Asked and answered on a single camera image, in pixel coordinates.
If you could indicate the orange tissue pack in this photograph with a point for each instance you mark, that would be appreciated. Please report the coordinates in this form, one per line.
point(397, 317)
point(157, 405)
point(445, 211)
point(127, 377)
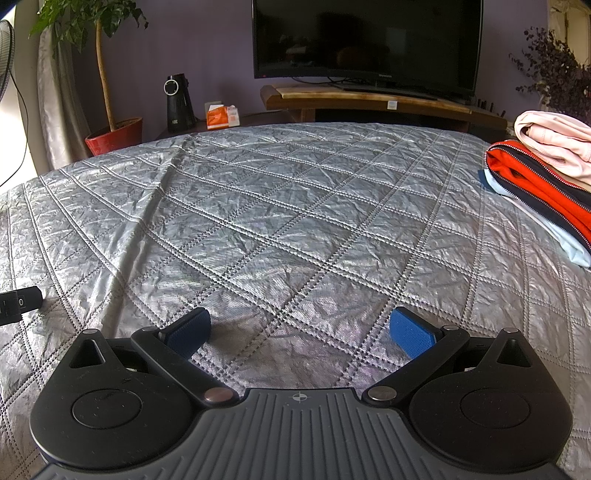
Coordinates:
point(221, 119)

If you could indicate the wooden television riser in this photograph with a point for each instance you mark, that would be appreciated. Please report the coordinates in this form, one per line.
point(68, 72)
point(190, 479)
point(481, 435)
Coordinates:
point(378, 104)

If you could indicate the black router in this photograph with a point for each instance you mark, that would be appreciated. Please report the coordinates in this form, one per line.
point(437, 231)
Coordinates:
point(489, 108)

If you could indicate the orange navy jacket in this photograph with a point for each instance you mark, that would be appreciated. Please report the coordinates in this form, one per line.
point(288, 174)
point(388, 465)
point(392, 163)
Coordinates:
point(535, 184)

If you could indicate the grey curtain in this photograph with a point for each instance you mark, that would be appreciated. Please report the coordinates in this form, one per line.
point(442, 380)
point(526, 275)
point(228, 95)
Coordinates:
point(60, 106)

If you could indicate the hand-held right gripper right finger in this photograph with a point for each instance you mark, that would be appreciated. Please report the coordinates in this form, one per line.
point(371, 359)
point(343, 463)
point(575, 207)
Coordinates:
point(413, 332)

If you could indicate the white wall socket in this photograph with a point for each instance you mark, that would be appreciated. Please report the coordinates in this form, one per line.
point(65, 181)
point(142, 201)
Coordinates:
point(212, 105)

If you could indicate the silver quilted blanket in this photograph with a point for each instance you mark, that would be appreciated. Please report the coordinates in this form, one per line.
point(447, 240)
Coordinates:
point(277, 221)

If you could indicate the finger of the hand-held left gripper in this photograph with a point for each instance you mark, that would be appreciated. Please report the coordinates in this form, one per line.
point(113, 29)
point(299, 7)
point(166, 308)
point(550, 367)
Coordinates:
point(25, 301)

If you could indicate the light blue folded garment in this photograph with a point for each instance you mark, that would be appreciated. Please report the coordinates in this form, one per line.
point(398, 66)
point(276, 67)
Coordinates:
point(554, 230)

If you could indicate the black cylindrical speaker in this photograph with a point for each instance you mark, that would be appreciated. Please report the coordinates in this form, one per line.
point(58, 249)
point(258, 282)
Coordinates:
point(179, 110)

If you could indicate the purple dried plant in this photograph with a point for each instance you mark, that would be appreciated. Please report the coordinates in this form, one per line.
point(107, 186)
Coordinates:
point(561, 64)

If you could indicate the black flat television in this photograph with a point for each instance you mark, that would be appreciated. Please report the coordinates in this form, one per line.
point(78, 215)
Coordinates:
point(369, 41)

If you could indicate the pink pants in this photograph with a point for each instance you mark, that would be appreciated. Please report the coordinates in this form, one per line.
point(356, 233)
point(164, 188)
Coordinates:
point(558, 143)

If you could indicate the black standing fan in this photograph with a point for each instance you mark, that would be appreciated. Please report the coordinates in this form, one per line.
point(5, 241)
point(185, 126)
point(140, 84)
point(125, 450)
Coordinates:
point(5, 60)

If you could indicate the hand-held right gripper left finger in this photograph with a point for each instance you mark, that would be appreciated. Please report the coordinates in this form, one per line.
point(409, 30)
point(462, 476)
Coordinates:
point(190, 332)

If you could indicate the potted green tree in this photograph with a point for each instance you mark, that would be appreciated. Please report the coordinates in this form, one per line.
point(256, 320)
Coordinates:
point(105, 78)

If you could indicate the red plant pot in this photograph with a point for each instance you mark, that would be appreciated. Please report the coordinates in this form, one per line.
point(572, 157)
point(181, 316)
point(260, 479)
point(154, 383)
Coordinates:
point(115, 141)

